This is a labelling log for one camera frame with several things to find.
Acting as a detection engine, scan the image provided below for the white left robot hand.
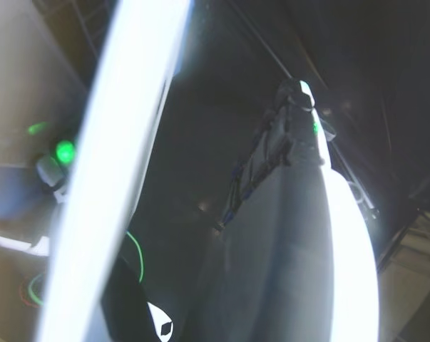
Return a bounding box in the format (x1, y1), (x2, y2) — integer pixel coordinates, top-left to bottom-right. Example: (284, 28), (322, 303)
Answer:
(199, 80), (382, 342)

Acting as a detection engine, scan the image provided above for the silver laptop with apple logo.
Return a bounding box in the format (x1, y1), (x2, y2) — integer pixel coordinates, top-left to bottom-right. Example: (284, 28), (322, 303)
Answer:
(32, 0), (201, 342)

